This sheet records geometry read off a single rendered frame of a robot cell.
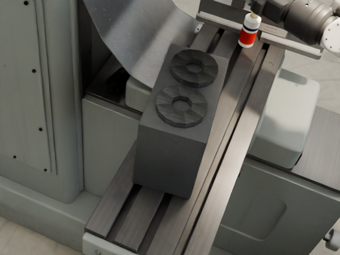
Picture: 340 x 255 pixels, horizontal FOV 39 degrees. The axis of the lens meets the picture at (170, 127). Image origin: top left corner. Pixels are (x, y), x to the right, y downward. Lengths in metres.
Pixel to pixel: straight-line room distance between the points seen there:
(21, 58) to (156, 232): 0.62
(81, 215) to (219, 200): 0.87
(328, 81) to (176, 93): 1.94
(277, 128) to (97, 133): 0.55
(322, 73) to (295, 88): 1.38
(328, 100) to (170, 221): 1.81
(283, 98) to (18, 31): 0.71
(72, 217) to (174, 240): 0.88
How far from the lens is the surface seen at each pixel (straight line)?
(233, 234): 1.62
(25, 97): 1.41
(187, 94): 0.84
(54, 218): 1.79
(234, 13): 1.30
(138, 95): 1.28
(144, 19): 1.31
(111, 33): 1.20
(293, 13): 1.05
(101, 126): 1.43
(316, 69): 2.77
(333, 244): 1.49
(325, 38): 1.01
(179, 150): 0.83
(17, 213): 1.87
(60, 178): 1.67
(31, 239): 1.94
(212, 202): 0.95
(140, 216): 0.92
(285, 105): 1.32
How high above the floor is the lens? 1.74
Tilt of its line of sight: 51 degrees down
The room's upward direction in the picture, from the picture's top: 11 degrees clockwise
